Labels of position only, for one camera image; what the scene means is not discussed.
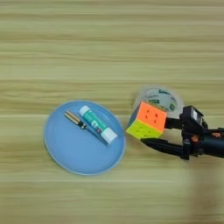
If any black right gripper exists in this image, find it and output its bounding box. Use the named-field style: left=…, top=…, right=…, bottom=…
left=140, top=116, right=224, bottom=161

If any colourful stickerless puzzle cube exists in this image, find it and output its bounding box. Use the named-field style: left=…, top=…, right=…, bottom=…
left=125, top=101, right=168, bottom=140

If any green and white glue stick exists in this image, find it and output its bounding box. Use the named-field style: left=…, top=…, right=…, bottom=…
left=78, top=105, right=118, bottom=146

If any small brass handle screwdriver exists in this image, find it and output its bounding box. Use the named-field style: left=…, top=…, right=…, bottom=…
left=64, top=110, right=110, bottom=147

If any black box with white label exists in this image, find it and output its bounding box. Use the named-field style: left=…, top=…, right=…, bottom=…
left=178, top=105, right=205, bottom=127

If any clear adhesive tape roll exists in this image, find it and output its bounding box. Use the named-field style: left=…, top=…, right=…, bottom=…
left=133, top=85, right=186, bottom=120

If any round blue plate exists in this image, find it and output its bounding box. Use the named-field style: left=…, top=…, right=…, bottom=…
left=43, top=100, right=127, bottom=176

